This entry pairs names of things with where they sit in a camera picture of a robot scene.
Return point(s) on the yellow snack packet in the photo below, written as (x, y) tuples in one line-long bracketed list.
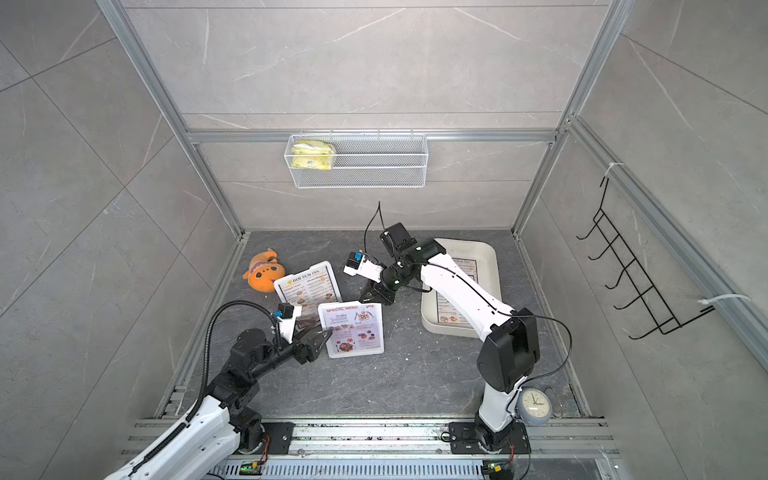
[(312, 155)]

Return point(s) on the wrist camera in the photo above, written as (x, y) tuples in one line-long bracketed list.
[(286, 316), (360, 264)]

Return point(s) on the special menu sheet pink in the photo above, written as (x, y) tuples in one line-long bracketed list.
[(355, 330)]

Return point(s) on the white menu holder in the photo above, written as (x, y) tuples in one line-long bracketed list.
[(354, 333)]

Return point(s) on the orange plush toy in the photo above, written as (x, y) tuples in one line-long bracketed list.
[(263, 271)]

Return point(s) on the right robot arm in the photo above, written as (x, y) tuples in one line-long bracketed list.
[(510, 344)]

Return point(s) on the cream plastic tray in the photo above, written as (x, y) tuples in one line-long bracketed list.
[(489, 280)]

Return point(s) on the white wire mesh basket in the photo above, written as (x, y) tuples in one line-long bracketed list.
[(366, 160)]

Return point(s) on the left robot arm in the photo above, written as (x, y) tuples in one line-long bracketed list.
[(221, 422)]

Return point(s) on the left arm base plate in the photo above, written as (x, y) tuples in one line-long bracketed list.
[(273, 437)]

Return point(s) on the rear menu holder with menu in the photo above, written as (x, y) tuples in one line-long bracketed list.
[(309, 289)]

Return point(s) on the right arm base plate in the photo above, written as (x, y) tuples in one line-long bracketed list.
[(474, 438)]

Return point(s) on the dim sum inn menu sheet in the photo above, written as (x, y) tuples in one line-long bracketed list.
[(447, 313)]

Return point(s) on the small analog clock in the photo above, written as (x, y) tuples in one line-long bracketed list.
[(534, 407)]

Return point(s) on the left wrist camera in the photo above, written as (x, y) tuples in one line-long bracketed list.
[(286, 316)]

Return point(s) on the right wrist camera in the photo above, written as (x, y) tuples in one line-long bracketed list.
[(360, 264)]

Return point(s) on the black wire hook rack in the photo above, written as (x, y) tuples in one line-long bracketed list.
[(634, 274)]

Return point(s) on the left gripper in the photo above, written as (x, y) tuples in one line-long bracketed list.
[(307, 352)]

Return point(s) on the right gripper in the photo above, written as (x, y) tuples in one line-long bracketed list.
[(374, 289)]

